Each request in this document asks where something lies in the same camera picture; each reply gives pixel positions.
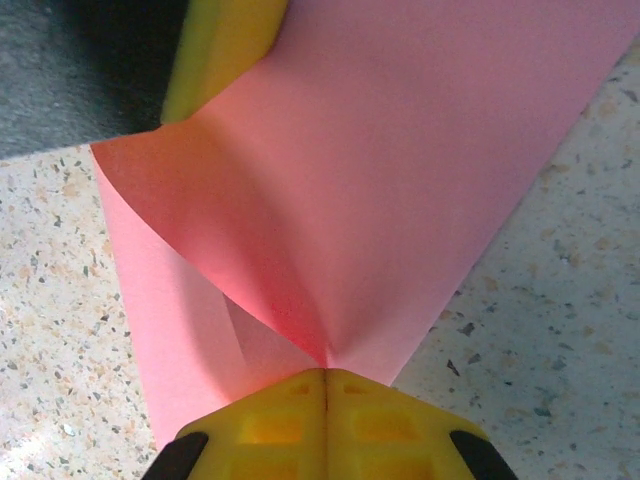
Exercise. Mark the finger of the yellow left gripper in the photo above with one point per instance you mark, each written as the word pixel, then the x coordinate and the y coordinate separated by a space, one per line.
pixel 220 55

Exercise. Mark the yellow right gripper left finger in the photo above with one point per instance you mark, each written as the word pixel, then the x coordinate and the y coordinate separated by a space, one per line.
pixel 270 440

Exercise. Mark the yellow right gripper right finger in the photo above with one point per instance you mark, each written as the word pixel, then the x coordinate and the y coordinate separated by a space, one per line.
pixel 400 440

